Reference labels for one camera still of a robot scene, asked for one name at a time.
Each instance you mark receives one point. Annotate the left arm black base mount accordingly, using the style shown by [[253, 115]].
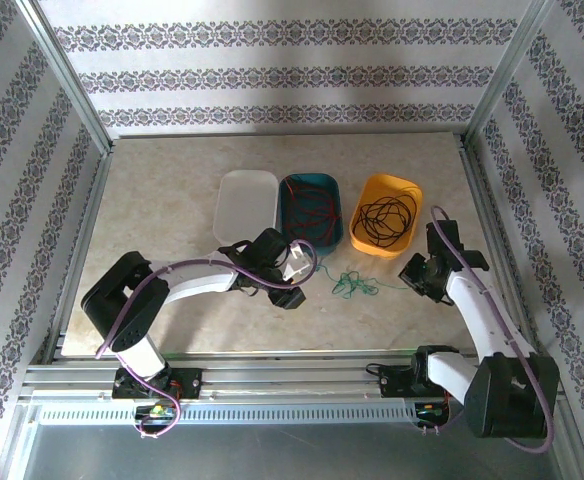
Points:
[[192, 382]]

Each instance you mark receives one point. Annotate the right aluminium frame post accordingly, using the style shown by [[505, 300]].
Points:
[[508, 75]]

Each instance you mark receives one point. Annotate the teal plastic bin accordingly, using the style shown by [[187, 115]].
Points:
[[309, 240]]

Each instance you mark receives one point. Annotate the aluminium mounting rail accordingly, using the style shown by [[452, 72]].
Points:
[[297, 375]]

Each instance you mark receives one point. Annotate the aluminium side rail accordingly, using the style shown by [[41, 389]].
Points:
[[487, 210], [81, 250]]

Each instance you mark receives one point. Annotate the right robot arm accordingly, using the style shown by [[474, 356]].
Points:
[[477, 310]]

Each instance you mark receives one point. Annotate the white plastic bin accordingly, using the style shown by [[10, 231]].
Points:
[[246, 210]]

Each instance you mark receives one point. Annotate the aluminium frame post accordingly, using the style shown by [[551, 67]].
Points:
[[508, 75], [70, 85]]

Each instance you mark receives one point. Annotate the grey metal sheet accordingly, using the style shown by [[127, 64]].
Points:
[[297, 455]]

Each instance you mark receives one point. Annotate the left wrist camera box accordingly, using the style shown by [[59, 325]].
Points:
[[297, 260]]

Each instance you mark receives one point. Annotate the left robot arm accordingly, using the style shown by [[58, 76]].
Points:
[[197, 282]]

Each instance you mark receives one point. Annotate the orange plastic bin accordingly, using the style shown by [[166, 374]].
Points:
[[372, 190]]

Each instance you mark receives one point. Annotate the right aluminium side rail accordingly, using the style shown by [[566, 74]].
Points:
[[487, 210]]

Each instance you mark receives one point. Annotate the left aluminium side rail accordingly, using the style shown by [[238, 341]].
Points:
[[81, 250]]

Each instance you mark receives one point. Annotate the left aluminium frame post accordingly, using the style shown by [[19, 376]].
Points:
[[70, 85]]

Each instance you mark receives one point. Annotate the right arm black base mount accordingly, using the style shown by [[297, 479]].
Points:
[[392, 382]]

